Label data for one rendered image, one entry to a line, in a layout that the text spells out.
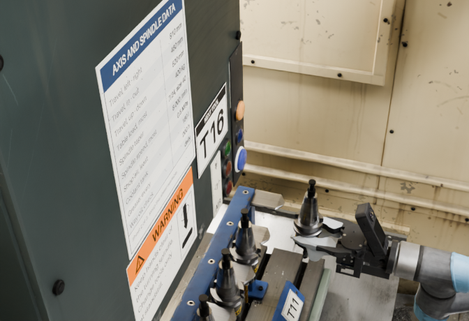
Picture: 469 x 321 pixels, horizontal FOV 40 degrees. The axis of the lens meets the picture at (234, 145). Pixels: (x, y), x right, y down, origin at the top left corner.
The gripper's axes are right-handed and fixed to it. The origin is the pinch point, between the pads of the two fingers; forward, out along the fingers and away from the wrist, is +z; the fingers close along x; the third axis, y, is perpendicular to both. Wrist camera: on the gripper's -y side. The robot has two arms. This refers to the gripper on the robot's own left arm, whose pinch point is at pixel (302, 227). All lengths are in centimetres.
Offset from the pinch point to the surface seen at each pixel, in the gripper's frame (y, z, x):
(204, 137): -54, 4, -45
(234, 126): -49, 4, -35
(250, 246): -4.6, 7.4, -13.2
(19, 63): -78, 5, -72
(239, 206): -2.6, 14.1, -0.8
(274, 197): -1.8, 7.8, 5.3
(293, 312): 26.4, -0.1, -1.4
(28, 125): -74, 4, -72
